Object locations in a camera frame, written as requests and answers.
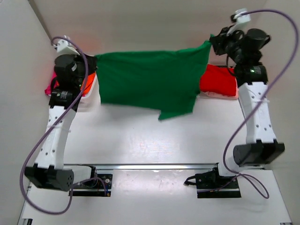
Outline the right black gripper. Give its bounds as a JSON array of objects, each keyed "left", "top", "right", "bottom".
[{"left": 210, "top": 26, "right": 246, "bottom": 64}]

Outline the green t shirt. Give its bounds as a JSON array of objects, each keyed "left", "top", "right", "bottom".
[{"left": 96, "top": 40, "right": 211, "bottom": 120}]

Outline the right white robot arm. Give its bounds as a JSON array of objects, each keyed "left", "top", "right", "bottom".
[{"left": 210, "top": 26, "right": 285, "bottom": 188}]

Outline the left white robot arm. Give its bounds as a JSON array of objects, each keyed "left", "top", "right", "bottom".
[{"left": 24, "top": 54, "right": 98, "bottom": 191}]

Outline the orange t shirt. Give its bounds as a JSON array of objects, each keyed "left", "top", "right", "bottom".
[{"left": 82, "top": 72, "right": 96, "bottom": 96}]

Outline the red folded t shirt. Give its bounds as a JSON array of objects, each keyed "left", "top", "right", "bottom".
[{"left": 199, "top": 64, "right": 237, "bottom": 92}]

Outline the white plastic basket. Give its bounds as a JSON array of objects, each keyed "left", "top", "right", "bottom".
[{"left": 77, "top": 78, "right": 100, "bottom": 113}]

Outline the magenta t shirt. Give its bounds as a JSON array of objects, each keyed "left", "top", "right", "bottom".
[{"left": 45, "top": 72, "right": 58, "bottom": 96}]

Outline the pink folded t shirt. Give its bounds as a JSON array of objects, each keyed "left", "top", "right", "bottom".
[{"left": 200, "top": 82, "right": 238, "bottom": 100}]

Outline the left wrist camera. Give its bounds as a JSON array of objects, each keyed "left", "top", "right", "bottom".
[{"left": 52, "top": 38, "right": 79, "bottom": 55}]

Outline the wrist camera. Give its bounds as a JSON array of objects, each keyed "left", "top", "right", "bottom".
[
  {"left": 52, "top": 38, "right": 79, "bottom": 55},
  {"left": 226, "top": 8, "right": 251, "bottom": 36}
]

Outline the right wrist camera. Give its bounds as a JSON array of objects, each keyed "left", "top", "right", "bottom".
[{"left": 226, "top": 8, "right": 251, "bottom": 36}]

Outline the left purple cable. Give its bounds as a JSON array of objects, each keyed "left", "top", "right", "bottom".
[{"left": 19, "top": 35, "right": 111, "bottom": 215}]

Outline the purple cable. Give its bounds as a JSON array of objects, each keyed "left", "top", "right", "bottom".
[
  {"left": 196, "top": 8, "right": 300, "bottom": 200},
  {"left": 19, "top": 35, "right": 111, "bottom": 215}
]

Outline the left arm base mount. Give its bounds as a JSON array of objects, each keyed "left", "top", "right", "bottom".
[{"left": 73, "top": 164, "right": 113, "bottom": 197}]

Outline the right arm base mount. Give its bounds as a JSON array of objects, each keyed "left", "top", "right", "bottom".
[{"left": 183, "top": 167, "right": 241, "bottom": 199}]

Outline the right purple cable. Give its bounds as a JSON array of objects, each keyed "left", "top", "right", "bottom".
[{"left": 196, "top": 8, "right": 300, "bottom": 200}]

